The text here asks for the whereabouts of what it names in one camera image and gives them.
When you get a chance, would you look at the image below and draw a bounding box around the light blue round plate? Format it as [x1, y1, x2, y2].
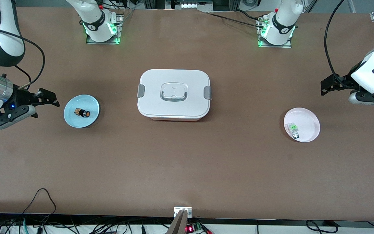
[64, 94, 100, 128]

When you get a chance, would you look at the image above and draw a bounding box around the white round plate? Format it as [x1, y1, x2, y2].
[283, 107, 321, 143]

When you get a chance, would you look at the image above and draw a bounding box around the white lidded storage box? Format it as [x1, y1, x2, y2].
[137, 69, 212, 121]

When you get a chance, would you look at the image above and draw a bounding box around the white power strip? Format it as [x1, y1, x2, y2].
[181, 2, 213, 9]

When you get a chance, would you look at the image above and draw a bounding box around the circuit board with red display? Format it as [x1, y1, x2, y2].
[185, 222, 204, 234]

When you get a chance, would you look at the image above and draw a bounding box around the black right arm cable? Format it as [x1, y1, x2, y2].
[0, 26, 46, 90]

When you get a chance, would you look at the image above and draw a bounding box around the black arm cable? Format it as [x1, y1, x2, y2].
[324, 0, 353, 89]
[0, 26, 46, 90]

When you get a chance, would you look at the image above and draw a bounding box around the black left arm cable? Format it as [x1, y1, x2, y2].
[324, 0, 353, 89]

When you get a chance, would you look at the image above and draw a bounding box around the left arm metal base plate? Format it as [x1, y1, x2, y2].
[257, 15, 293, 49]

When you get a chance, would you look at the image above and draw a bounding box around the green and white push-button switch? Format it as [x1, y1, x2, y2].
[288, 123, 301, 140]

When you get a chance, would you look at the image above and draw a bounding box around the looped black table cable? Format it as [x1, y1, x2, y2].
[21, 188, 57, 225]

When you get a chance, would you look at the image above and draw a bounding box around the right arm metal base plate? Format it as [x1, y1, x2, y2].
[86, 12, 124, 45]

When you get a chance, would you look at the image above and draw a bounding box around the black base supply cable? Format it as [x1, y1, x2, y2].
[206, 12, 263, 28]

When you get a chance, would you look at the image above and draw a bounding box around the white table edge bracket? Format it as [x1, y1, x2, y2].
[174, 207, 193, 218]

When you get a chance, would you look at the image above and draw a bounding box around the grey camera mount bar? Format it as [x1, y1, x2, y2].
[167, 209, 189, 234]

